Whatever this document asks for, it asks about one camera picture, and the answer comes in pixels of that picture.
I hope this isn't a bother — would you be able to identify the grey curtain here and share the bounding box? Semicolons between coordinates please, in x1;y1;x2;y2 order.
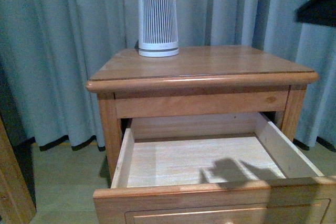
1;0;335;147

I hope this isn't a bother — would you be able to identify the wooden nightstand frame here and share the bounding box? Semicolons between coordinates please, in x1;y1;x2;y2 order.
86;45;319;175

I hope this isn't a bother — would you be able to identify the wooden bed frame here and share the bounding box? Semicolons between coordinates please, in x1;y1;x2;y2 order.
1;123;36;223

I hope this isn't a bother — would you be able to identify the wooden drawer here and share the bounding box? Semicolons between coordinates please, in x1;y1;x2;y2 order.
93;113;335;223

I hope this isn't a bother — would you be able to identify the white ribbed air purifier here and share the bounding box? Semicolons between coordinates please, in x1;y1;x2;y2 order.
138;0;179;57

